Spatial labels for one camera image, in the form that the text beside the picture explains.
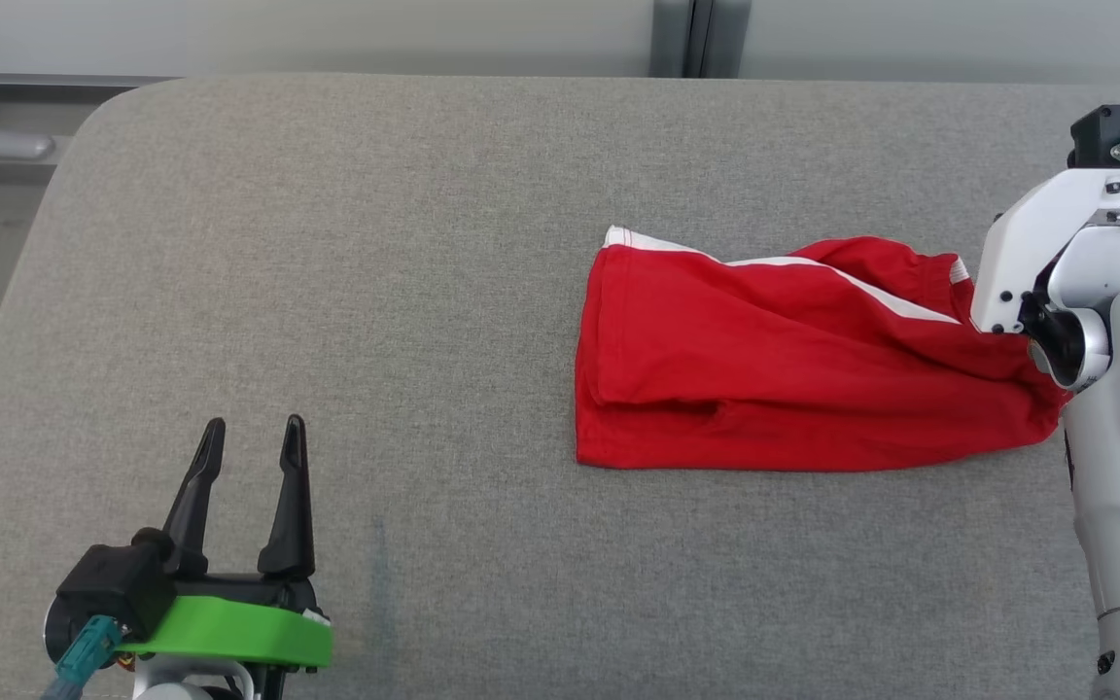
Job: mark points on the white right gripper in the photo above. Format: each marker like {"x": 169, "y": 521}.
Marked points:
{"x": 1027, "y": 243}

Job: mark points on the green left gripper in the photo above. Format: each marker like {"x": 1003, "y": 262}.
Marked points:
{"x": 229, "y": 632}

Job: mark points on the red shorts with white stripe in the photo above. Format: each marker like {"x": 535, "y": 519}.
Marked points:
{"x": 764, "y": 369}

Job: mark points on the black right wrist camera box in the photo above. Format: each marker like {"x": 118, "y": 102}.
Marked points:
{"x": 1100, "y": 136}

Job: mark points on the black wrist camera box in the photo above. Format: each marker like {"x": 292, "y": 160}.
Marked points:
{"x": 1100, "y": 136}
{"x": 113, "y": 583}

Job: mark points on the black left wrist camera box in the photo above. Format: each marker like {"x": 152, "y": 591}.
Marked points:
{"x": 113, "y": 583}

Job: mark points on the teal left camera connector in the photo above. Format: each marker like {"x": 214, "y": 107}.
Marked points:
{"x": 84, "y": 656}

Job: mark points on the grey partition post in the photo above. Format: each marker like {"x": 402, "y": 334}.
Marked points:
{"x": 727, "y": 39}
{"x": 672, "y": 39}

